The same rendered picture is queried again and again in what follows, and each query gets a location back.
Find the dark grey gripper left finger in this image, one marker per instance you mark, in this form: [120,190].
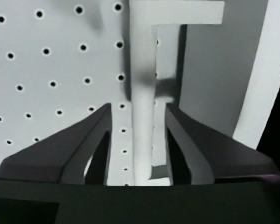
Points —
[64,155]

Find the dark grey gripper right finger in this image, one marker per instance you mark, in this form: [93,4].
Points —
[214,157]

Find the grey boxy benchtop instrument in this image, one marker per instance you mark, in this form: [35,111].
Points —
[231,73]

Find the grey perforated metal plate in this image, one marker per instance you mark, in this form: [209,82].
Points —
[60,60]

